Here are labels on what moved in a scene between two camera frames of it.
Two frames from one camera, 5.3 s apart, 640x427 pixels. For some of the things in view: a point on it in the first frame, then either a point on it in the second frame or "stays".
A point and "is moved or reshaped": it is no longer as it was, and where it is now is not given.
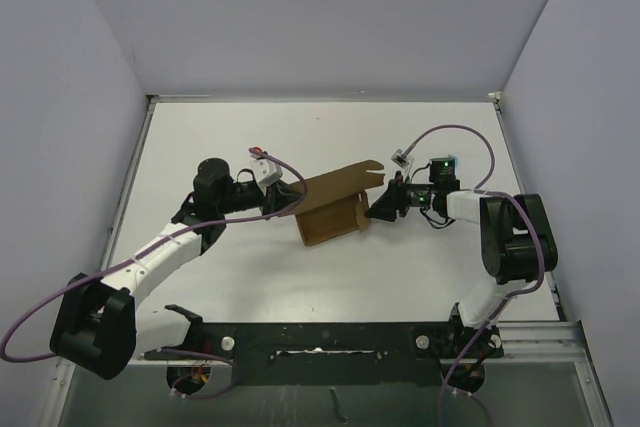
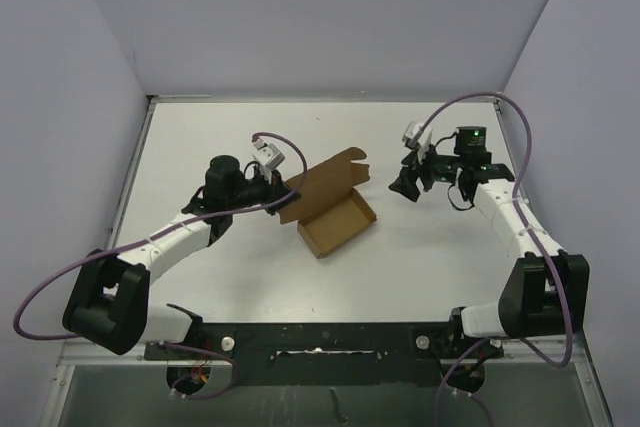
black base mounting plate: x=323 y=353 stays
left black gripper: x=278 y=196 stays
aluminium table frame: x=335 y=260 stays
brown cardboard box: x=335 y=203 is moved or reshaped
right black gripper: x=391 y=201 -> x=405 y=184
